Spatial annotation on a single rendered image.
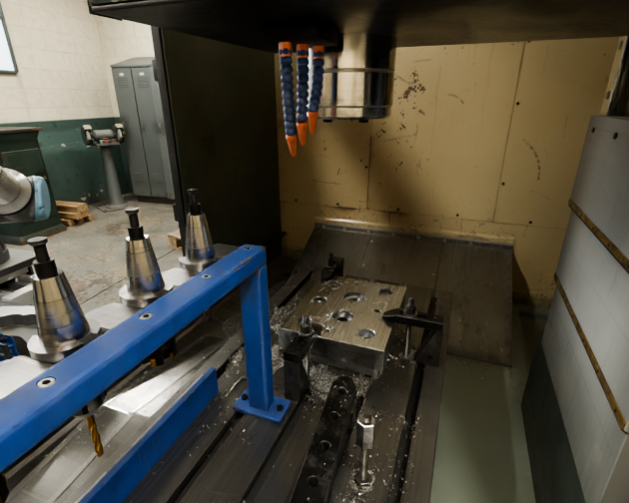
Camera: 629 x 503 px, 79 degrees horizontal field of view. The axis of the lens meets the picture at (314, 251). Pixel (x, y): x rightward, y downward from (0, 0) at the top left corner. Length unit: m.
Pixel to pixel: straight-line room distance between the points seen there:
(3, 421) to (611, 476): 0.67
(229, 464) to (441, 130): 1.41
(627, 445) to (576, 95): 1.30
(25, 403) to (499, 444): 1.05
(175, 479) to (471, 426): 0.79
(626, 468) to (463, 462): 0.51
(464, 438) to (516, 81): 1.23
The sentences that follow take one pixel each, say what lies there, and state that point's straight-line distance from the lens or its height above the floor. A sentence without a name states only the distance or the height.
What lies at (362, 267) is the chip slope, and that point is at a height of 0.76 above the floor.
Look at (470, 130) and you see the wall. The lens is 1.70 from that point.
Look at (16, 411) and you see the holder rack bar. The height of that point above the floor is 1.23.
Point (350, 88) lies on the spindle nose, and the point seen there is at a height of 1.46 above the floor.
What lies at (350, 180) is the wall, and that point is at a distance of 1.79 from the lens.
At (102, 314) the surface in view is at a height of 1.22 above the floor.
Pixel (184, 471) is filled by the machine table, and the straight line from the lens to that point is 0.72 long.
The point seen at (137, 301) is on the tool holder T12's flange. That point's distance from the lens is 0.50.
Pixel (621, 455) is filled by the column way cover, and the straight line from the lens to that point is 0.66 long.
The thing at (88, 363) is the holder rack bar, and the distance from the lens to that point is 0.41.
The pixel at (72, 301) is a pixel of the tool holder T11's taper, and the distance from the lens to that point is 0.44.
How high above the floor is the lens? 1.45
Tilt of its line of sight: 22 degrees down
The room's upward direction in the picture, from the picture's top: straight up
